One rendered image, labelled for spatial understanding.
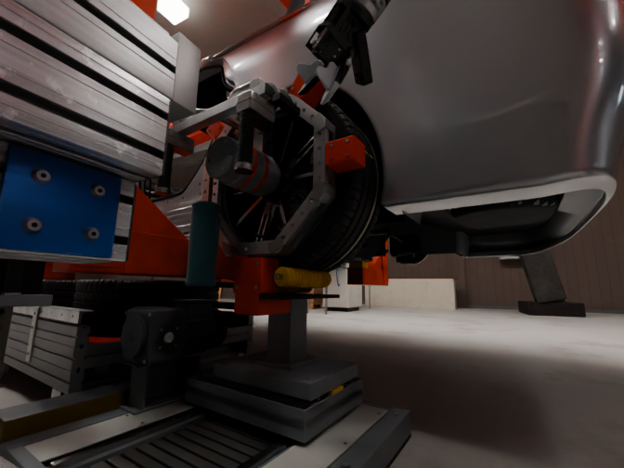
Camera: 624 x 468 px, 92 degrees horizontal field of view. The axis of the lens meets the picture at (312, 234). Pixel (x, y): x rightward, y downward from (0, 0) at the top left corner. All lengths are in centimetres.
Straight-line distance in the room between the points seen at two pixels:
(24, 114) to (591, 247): 1031
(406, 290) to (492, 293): 242
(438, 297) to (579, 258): 362
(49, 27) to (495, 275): 987
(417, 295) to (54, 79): 867
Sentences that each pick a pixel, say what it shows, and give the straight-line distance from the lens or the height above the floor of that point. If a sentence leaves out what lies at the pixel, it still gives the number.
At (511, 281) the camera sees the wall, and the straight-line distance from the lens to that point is 996.
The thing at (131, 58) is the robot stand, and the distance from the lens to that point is 39.
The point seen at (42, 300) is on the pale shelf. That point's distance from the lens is 114.
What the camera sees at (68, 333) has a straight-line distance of 142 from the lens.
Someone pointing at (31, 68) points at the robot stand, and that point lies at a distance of 34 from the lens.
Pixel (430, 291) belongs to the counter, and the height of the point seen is 46.
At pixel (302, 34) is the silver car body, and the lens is 154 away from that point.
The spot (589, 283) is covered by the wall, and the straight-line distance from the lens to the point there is 1023.
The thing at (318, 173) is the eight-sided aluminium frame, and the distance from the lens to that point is 87.
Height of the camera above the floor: 48
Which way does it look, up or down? 10 degrees up
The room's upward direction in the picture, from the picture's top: 1 degrees clockwise
